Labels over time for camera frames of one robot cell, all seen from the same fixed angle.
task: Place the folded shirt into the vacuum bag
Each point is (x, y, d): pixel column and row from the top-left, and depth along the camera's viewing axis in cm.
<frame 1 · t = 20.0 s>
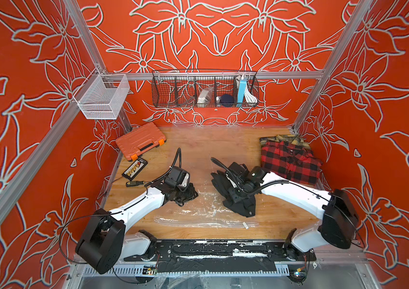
left hand: (198, 194, 83), fingers closed
right hand: (231, 196, 80), fingers closed
clear plastic vacuum bag: (193, 149, 109), point 2 cm above the table
red black plaid shirt: (290, 156, 100), point 6 cm above the table
orange tool case: (135, 142, 109), point 5 cm above the table
black screwdriver bit holder: (135, 168, 100), point 2 cm above the table
black yellow screwdriver: (133, 183, 94), point 2 cm above the table
olive plaid shirt: (292, 139, 112), point 3 cm above the table

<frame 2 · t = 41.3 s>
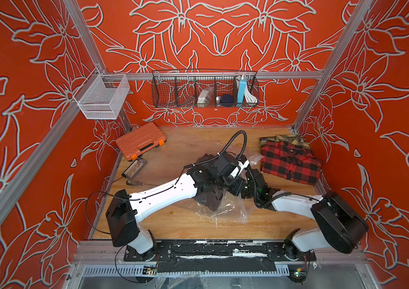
left hand: (247, 184, 70), fingers closed
right hand: (220, 186, 84), fingers open
clear plastic vacuum bag: (228, 203, 76), point 13 cm above the table
the other named things where they were.

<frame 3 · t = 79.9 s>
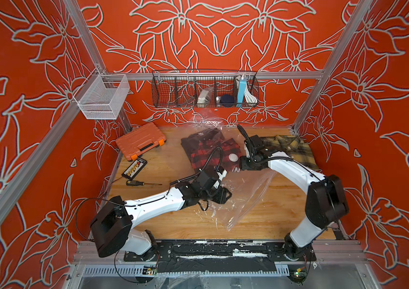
left hand: (229, 193, 77), fingers open
right hand: (241, 164, 89), fingers open
clear plastic vacuum bag: (249, 186, 83), point 10 cm above the table
red black plaid shirt: (213, 153, 102), point 6 cm above the table
the other named things where they were.

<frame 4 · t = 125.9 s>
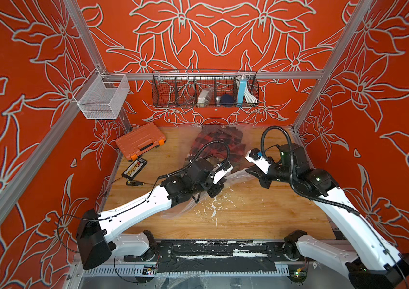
left hand: (223, 177, 72), fingers closed
right hand: (246, 167, 68), fingers closed
red black plaid shirt: (222, 142, 106), point 7 cm above the table
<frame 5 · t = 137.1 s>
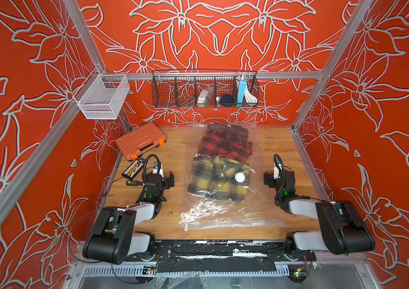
left hand: (161, 171, 91), fingers open
right hand: (274, 169, 91), fingers open
clear plastic vacuum bag: (199, 212, 85), on the table
red black plaid shirt: (227, 141, 109), point 5 cm above the table
